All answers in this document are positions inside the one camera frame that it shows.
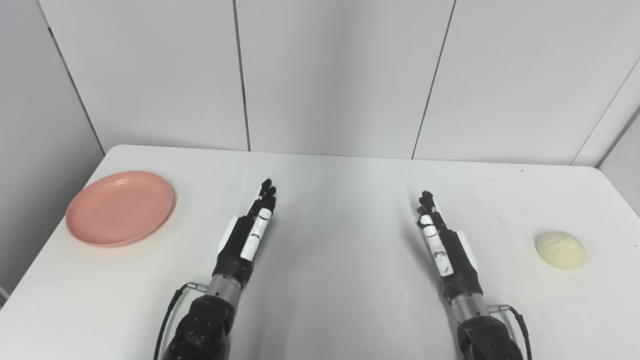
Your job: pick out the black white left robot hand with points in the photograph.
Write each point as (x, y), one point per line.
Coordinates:
(235, 252)

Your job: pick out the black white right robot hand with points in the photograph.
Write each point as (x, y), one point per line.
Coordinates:
(457, 270)

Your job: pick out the cream steamed bun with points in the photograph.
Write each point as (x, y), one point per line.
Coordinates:
(560, 250)

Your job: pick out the pink round plate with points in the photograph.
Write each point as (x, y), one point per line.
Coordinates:
(120, 209)

